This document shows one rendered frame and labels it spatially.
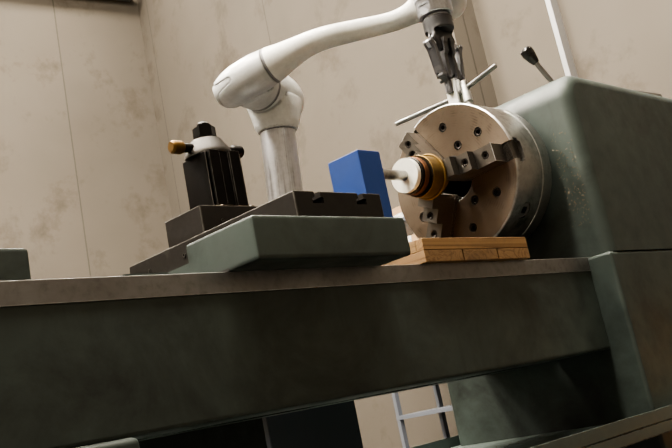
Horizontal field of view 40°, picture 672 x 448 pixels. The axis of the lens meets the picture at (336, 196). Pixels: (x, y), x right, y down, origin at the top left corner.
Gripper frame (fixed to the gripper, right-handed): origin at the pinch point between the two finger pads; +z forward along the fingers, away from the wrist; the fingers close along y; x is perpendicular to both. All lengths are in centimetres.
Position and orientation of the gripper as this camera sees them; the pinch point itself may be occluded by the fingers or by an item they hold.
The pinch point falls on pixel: (454, 94)
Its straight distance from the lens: 224.6
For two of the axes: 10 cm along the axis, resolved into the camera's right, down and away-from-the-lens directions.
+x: 6.8, -3.0, -6.7
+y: -7.1, -0.3, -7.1
